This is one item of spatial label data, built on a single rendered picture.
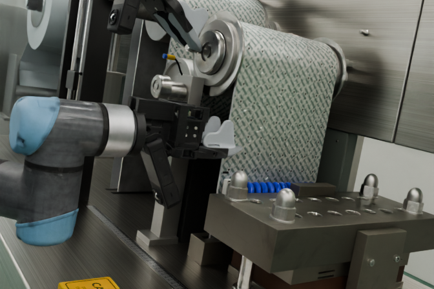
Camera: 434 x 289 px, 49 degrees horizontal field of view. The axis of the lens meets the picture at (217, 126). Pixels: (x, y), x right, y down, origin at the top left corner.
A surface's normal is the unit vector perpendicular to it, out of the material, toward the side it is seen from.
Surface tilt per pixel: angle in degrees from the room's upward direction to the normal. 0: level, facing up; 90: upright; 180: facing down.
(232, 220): 90
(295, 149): 90
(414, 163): 90
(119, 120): 61
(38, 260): 0
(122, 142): 101
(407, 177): 90
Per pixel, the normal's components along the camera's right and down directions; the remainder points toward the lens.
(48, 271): 0.17, -0.98
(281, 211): -0.42, 0.03
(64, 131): 0.57, 0.18
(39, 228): 0.11, 0.18
